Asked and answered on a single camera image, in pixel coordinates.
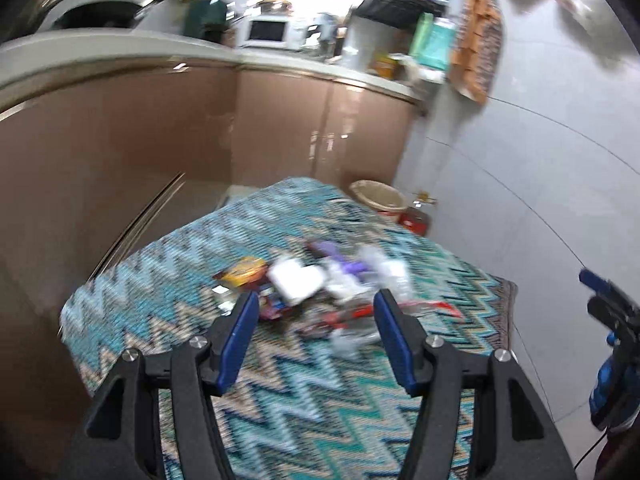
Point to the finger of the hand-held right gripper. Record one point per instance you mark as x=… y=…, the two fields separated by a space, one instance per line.
x=605 y=311
x=597 y=281

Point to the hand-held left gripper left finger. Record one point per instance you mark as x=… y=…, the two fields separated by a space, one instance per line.
x=239 y=342

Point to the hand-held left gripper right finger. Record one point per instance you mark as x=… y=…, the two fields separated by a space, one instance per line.
x=395 y=345

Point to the person's right forearm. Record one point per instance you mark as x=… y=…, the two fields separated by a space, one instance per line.
x=620 y=457

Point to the small clear plastic piece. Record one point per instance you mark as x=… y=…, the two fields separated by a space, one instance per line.
x=350 y=342

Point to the red plastic wrapper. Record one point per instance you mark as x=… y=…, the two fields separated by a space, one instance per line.
x=360 y=316

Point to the dark red snack wrapper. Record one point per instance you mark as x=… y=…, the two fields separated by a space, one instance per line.
x=270 y=307

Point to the orange snack wrapper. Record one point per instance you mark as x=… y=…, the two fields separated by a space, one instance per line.
x=243 y=270

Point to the clear crumpled plastic wrapper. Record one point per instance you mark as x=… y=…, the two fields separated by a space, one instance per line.
x=382 y=270

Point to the blue zigzag patterned mat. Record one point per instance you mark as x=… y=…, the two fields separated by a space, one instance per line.
x=280 y=410

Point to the white crumpled paper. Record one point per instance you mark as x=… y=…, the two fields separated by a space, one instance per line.
x=295 y=282

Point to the purple wrapper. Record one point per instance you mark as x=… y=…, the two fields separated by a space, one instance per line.
x=332 y=256

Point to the red box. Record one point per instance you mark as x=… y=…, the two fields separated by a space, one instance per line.
x=415 y=220

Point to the beige wastebasket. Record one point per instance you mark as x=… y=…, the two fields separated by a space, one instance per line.
x=378 y=196

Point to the brown kitchen counter cabinet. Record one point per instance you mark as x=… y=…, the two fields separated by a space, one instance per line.
x=165 y=130

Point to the orange patterned hanging cloth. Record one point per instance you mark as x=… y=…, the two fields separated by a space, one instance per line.
x=477 y=45

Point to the yellow container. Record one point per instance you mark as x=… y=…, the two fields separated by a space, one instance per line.
x=385 y=66

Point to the green packet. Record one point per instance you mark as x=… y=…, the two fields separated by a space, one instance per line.
x=432 y=41

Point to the white microwave oven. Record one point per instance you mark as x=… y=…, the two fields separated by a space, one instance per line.
x=265 y=31

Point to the dark green pot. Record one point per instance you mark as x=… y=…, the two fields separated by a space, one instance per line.
x=205 y=16

